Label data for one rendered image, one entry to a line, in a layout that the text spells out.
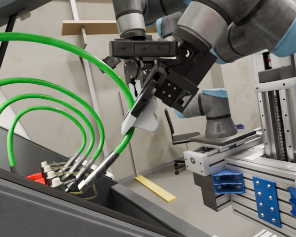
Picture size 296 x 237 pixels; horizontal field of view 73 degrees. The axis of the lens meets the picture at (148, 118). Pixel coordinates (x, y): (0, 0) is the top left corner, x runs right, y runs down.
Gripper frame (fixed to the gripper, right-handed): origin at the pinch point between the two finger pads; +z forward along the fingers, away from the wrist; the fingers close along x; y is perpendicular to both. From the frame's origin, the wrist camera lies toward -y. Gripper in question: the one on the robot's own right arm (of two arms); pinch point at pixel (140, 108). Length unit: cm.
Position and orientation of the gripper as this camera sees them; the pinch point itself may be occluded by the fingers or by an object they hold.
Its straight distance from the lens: 55.3
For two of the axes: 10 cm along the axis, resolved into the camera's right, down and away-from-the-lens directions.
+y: 8.2, -2.1, 5.4
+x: -5.5, 0.3, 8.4
